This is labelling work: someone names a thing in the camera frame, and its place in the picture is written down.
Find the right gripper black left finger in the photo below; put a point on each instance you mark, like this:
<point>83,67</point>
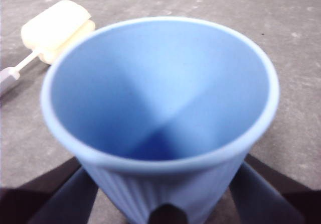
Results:
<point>50,201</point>

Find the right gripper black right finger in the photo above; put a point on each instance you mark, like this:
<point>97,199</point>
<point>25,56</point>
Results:
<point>270,201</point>

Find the blue ribbed plastic cup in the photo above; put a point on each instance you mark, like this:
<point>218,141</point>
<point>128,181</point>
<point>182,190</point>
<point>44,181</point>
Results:
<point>160,83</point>

